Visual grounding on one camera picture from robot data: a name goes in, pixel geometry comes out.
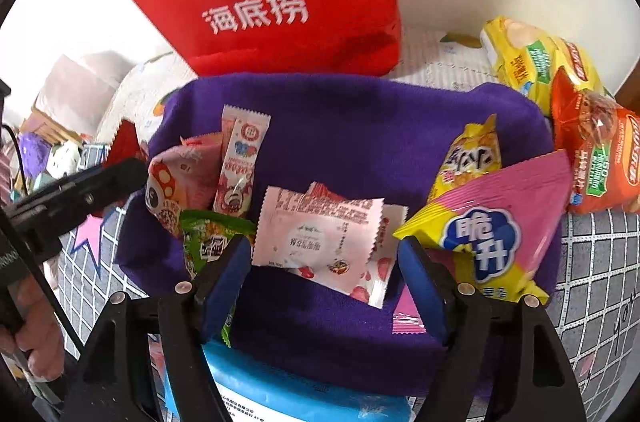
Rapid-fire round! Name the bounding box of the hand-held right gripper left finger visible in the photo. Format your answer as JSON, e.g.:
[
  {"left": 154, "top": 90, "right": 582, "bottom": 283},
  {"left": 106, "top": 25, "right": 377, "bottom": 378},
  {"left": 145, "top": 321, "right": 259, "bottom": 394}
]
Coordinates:
[{"left": 59, "top": 235, "right": 253, "bottom": 422}]

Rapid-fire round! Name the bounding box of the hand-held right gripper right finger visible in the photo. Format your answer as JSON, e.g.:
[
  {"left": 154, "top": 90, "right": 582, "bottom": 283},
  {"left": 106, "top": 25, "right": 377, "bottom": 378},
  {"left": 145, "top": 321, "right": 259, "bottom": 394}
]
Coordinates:
[{"left": 398, "top": 236, "right": 586, "bottom": 422}]

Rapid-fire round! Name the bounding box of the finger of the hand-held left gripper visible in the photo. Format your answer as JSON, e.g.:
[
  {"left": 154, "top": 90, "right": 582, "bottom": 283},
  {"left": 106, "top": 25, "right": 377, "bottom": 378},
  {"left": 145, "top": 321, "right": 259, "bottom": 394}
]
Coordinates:
[{"left": 5, "top": 157, "right": 150, "bottom": 264}]

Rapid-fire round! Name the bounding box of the green snack packet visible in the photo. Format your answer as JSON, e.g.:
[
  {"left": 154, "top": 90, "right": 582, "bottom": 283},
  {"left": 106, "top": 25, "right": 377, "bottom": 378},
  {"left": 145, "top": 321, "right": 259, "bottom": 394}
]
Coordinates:
[{"left": 179, "top": 209, "right": 257, "bottom": 348}]

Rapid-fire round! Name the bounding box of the strawberry print snack packet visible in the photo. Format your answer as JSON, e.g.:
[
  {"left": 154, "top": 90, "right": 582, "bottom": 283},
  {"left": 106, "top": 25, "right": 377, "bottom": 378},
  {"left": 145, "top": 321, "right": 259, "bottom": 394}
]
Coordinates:
[{"left": 287, "top": 205, "right": 410, "bottom": 309}]

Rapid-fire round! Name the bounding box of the pale pink snack packet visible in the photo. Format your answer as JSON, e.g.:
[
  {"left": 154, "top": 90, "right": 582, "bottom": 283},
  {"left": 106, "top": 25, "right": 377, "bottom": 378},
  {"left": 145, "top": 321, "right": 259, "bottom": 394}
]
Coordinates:
[{"left": 251, "top": 186, "right": 386, "bottom": 270}]

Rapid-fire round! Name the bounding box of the pink and yellow snack bag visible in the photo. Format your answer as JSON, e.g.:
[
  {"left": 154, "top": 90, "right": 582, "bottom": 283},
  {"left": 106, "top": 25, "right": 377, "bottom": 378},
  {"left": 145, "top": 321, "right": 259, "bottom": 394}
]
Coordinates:
[{"left": 392, "top": 149, "right": 573, "bottom": 303}]

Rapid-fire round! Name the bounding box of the long strawberry bar packet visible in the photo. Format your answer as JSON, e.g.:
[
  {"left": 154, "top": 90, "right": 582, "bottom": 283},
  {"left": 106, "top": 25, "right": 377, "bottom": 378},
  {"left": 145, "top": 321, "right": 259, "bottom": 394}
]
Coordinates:
[{"left": 212, "top": 105, "right": 272, "bottom": 220}]

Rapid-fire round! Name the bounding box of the purple fabric basket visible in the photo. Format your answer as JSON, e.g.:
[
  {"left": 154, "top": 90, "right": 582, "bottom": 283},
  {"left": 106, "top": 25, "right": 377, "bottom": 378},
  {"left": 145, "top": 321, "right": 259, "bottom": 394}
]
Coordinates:
[{"left": 114, "top": 72, "right": 563, "bottom": 398}]

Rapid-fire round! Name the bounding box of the person's left hand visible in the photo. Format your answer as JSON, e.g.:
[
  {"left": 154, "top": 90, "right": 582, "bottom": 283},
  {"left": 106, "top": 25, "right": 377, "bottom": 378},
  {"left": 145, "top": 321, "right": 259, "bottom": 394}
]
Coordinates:
[{"left": 9, "top": 281, "right": 67, "bottom": 382}]

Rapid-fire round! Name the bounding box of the bright pink snack packet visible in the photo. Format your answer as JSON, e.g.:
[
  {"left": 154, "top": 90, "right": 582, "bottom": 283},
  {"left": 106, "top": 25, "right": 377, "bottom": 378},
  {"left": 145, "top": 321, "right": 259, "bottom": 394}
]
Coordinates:
[{"left": 392, "top": 287, "right": 428, "bottom": 334}]

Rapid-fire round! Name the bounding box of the white plush toy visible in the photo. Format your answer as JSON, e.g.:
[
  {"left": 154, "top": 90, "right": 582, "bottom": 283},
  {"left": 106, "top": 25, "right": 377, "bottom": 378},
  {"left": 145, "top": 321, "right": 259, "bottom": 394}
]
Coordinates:
[{"left": 50, "top": 142, "right": 83, "bottom": 175}]

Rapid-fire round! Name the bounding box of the panda print snack packet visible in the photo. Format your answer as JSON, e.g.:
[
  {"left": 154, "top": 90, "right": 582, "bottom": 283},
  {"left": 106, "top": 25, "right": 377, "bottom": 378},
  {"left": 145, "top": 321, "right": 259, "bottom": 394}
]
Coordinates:
[{"left": 145, "top": 132, "right": 223, "bottom": 239}]

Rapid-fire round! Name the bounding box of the white orange-print quilt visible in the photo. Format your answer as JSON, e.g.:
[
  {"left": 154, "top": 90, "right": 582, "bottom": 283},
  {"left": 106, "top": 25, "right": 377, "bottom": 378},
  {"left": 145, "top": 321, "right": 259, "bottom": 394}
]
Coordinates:
[{"left": 95, "top": 25, "right": 506, "bottom": 143}]

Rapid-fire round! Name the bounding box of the blue tissue box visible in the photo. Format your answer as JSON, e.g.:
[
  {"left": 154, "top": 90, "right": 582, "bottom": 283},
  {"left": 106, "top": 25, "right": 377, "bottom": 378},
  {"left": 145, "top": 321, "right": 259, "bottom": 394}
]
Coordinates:
[{"left": 162, "top": 339, "right": 413, "bottom": 422}]

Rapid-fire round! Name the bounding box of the red and white snack packet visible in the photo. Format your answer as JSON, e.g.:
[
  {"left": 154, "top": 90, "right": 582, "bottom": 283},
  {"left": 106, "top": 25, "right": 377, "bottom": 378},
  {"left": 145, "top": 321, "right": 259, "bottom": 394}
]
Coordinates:
[{"left": 300, "top": 181, "right": 351, "bottom": 205}]

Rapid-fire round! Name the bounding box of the small yellow snack packet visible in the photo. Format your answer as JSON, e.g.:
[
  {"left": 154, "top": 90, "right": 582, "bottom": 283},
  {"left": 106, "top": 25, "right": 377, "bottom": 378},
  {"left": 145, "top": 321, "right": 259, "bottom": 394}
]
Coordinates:
[{"left": 426, "top": 113, "right": 502, "bottom": 203}]

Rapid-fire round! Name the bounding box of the orange chips bag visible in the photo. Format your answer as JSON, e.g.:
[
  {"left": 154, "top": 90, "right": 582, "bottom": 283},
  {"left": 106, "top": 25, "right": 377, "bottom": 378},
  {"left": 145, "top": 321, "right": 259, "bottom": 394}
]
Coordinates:
[{"left": 551, "top": 66, "right": 640, "bottom": 215}]

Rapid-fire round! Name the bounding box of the yellow chips bag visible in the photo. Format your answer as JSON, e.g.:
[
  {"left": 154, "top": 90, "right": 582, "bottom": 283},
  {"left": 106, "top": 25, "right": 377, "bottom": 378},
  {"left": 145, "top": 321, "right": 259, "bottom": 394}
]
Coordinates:
[{"left": 480, "top": 16, "right": 606, "bottom": 115}]

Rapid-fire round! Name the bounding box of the brown wooden door frame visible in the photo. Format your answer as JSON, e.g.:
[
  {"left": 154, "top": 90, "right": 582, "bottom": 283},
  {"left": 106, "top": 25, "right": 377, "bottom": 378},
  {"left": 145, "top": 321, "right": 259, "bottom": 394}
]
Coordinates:
[{"left": 612, "top": 52, "right": 640, "bottom": 108}]

